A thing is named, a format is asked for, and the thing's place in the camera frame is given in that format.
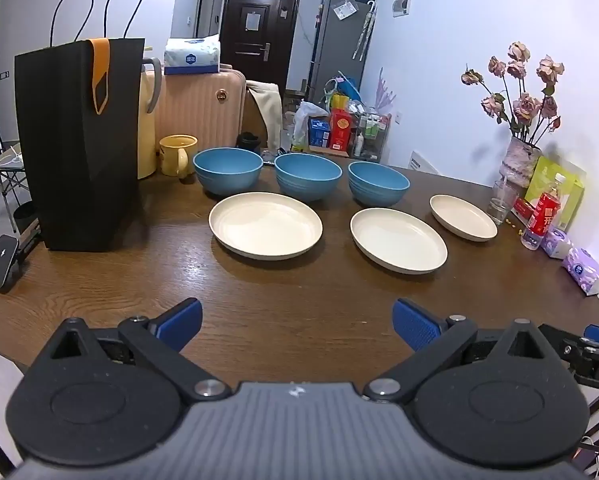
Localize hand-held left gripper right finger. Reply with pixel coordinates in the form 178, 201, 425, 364
362, 297, 561, 404

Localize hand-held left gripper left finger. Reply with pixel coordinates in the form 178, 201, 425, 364
30, 297, 233, 404

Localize cream plate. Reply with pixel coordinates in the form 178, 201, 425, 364
350, 207, 449, 275
208, 192, 323, 261
429, 194, 499, 242

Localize blue bowl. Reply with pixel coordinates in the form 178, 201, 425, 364
193, 147, 264, 197
274, 153, 343, 203
348, 161, 411, 208

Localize red label bottle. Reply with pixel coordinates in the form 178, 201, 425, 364
521, 173, 568, 251

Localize green snack packet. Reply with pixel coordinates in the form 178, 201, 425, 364
524, 156, 588, 234

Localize clear drinking glass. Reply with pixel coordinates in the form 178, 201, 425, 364
487, 180, 521, 226

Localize yellow mug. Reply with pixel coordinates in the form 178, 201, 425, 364
158, 134, 199, 179

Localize cream thermos jug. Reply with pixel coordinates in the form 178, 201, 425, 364
136, 57, 163, 180

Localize black cup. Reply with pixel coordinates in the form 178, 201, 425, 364
236, 132, 263, 157

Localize black paper bag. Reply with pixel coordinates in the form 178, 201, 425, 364
14, 0, 148, 253

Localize cardboard box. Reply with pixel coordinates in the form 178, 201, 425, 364
303, 144, 351, 159

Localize pink suitcase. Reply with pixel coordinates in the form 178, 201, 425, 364
152, 64, 248, 161

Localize blue box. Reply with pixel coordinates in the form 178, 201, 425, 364
308, 117, 333, 149

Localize beige coat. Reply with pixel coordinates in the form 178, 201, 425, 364
245, 80, 284, 152

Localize white plastic bag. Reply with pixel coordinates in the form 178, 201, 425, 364
290, 101, 328, 154

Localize dried roses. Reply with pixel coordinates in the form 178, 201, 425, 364
460, 41, 565, 147

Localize folding side table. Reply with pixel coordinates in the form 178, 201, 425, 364
0, 144, 31, 228

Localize white blue tissue pack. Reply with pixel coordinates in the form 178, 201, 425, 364
164, 35, 221, 76

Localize dark brown door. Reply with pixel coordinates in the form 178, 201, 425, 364
221, 0, 301, 94

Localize grey refrigerator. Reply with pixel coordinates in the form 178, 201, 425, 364
309, 0, 376, 107

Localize folded umbrella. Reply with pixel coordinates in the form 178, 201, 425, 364
353, 2, 378, 64

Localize wire shelf cart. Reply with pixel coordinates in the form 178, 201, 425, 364
352, 105, 393, 164

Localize purple butterfly wall decoration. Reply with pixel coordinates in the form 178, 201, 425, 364
374, 67, 398, 111

